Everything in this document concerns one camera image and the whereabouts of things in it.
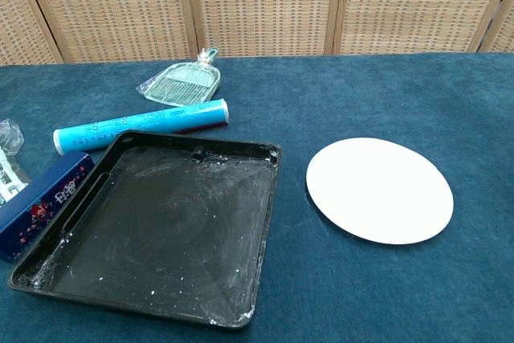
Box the white round plate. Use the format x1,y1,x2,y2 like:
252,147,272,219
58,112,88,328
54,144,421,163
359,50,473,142
306,137,455,246

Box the black plastic tray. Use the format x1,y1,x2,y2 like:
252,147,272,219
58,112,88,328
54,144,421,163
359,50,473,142
7,129,283,330

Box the green dustpan in plastic bag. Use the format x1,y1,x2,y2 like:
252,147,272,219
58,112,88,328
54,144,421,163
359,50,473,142
135,47,222,108

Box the light blue cylindrical roll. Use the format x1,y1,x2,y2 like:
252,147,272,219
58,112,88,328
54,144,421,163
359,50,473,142
53,98,230,157

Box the woven folding screen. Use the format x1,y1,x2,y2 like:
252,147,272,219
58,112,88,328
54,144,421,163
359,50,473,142
0,0,514,66

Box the dark blue table cloth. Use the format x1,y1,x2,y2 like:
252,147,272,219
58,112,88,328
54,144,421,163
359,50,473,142
0,51,514,343

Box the dark blue printed box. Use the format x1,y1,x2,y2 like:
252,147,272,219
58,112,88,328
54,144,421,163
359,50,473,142
0,151,96,263

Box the clear plastic packaged item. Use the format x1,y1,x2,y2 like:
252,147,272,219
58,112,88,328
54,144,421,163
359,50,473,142
0,118,31,206

